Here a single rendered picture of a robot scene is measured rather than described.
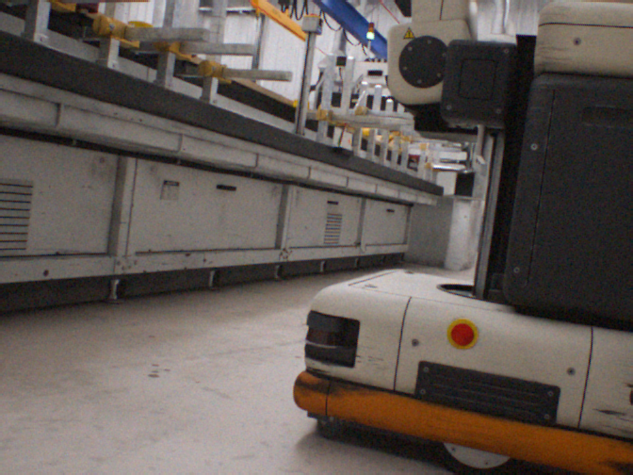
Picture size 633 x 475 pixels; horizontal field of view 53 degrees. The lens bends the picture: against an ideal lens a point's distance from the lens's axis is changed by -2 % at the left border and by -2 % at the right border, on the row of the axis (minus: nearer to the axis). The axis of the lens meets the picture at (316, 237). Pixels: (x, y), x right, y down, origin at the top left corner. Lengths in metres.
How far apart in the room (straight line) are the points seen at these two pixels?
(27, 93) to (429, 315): 1.04
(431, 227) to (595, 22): 4.83
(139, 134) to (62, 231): 0.39
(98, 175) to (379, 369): 1.31
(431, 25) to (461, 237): 4.46
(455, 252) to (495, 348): 4.65
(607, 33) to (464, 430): 0.68
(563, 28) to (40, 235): 1.50
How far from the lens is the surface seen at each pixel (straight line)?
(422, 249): 5.93
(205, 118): 2.15
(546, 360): 1.10
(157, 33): 1.79
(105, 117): 1.84
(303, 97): 2.87
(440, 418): 1.13
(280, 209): 3.32
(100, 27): 1.82
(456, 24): 1.35
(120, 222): 2.24
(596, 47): 1.17
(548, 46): 1.16
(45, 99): 1.69
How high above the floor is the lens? 0.42
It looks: 3 degrees down
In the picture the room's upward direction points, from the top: 7 degrees clockwise
